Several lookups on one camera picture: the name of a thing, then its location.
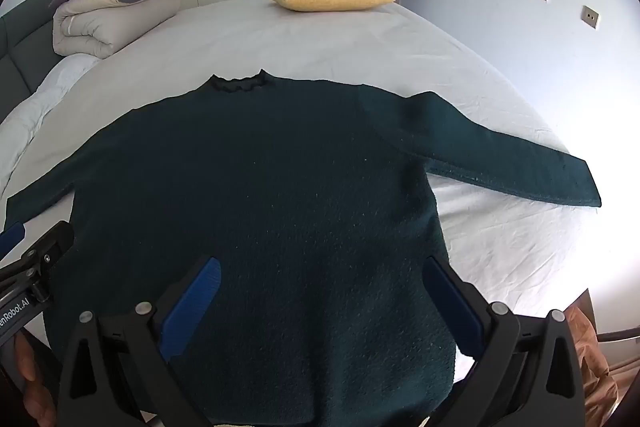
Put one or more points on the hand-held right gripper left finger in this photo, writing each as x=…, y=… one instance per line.
x=192, y=307

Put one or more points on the folded beige duvet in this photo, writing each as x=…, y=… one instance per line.
x=100, y=24

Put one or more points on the white quilt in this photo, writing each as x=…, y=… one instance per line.
x=35, y=117

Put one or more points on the dark green sweater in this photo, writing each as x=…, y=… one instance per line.
x=260, y=187

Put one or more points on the person's left hand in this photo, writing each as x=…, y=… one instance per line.
x=37, y=399

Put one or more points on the beige wall socket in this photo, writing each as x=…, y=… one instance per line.
x=590, y=16

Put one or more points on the grey padded headboard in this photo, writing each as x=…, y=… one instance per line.
x=15, y=57

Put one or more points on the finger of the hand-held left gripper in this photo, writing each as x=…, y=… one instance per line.
x=52, y=244
x=12, y=238

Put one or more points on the orange brown cloth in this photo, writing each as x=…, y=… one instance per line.
x=595, y=367

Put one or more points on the bed with white sheet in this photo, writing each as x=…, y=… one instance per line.
x=325, y=47

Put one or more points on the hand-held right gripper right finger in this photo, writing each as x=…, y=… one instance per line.
x=452, y=312

